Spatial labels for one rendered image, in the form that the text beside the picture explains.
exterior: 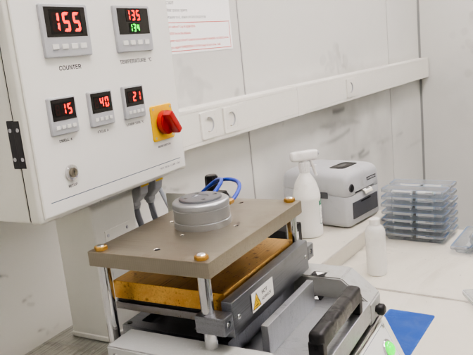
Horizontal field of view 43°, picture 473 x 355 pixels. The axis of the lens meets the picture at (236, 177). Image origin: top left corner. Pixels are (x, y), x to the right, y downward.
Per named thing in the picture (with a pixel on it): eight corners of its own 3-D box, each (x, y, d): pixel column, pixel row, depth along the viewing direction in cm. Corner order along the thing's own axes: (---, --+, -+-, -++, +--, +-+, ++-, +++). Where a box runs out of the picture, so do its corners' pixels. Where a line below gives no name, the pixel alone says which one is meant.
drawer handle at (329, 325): (308, 363, 70) (306, 332, 70) (349, 310, 83) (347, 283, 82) (324, 366, 69) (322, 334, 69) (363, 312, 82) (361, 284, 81)
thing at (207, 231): (61, 312, 80) (46, 219, 78) (187, 239, 107) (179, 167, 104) (217, 337, 68) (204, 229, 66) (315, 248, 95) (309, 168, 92)
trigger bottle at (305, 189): (301, 241, 169) (294, 154, 164) (291, 233, 177) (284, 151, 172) (329, 235, 171) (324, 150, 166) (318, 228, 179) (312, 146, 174)
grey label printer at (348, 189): (284, 221, 190) (279, 169, 186) (317, 205, 205) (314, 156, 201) (352, 230, 174) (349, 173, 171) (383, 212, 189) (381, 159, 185)
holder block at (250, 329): (124, 341, 81) (122, 323, 80) (202, 284, 98) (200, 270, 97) (230, 360, 73) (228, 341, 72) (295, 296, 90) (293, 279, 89)
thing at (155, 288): (116, 308, 80) (106, 240, 78) (203, 252, 99) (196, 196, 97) (228, 325, 71) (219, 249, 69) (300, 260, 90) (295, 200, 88)
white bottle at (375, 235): (390, 275, 150) (388, 219, 147) (372, 278, 150) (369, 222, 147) (381, 268, 155) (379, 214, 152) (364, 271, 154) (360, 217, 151)
